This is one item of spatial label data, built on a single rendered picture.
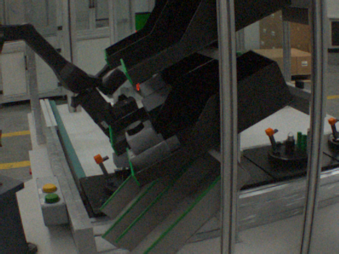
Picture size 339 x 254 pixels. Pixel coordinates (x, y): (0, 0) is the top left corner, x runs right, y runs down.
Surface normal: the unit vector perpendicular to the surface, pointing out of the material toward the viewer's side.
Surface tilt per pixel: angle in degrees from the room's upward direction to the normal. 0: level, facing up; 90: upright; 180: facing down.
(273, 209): 90
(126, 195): 90
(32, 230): 0
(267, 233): 0
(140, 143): 90
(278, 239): 0
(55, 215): 90
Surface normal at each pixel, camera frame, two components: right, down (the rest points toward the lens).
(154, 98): -0.11, -0.32
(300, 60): 0.27, 0.28
